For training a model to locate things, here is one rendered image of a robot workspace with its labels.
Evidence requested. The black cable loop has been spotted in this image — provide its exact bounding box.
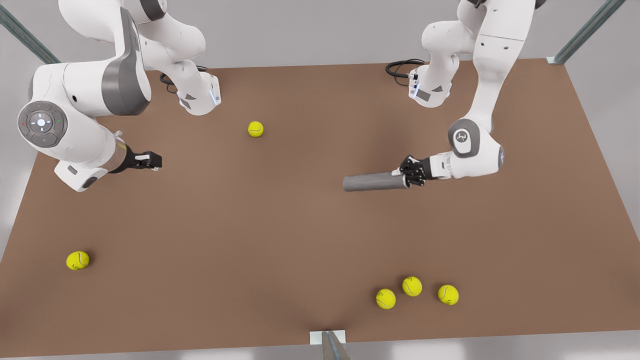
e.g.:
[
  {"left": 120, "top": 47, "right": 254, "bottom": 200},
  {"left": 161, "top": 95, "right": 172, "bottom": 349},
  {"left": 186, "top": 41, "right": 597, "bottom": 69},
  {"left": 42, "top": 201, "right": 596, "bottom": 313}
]
[
  {"left": 159, "top": 65, "right": 210, "bottom": 95},
  {"left": 385, "top": 59, "right": 427, "bottom": 87}
]

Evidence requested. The silver frame post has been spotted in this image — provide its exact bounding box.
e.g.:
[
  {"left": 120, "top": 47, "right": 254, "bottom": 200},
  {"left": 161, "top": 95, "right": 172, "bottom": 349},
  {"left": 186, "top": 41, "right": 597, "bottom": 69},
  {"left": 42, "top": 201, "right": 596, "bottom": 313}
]
[
  {"left": 0, "top": 4, "right": 62, "bottom": 66},
  {"left": 309, "top": 330, "right": 352, "bottom": 360},
  {"left": 546, "top": 0, "right": 627, "bottom": 65}
]

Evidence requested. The grey tennis ball tube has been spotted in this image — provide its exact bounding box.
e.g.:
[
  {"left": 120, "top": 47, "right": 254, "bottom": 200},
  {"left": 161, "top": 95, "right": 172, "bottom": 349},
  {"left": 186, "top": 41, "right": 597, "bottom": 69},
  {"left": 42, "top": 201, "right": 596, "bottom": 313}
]
[{"left": 342, "top": 171, "right": 408, "bottom": 193}]

